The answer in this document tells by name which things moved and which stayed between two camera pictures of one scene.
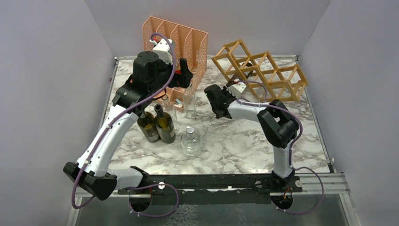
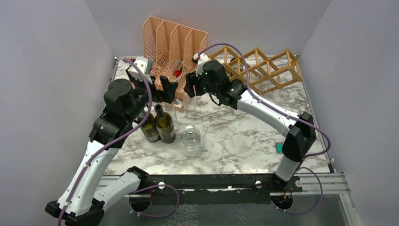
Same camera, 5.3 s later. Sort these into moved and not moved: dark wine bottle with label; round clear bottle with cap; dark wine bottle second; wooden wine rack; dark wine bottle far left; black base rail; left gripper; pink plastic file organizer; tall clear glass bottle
Moved: wooden wine rack; left gripper; dark wine bottle with label
Not moved: dark wine bottle far left; pink plastic file organizer; round clear bottle with cap; tall clear glass bottle; black base rail; dark wine bottle second
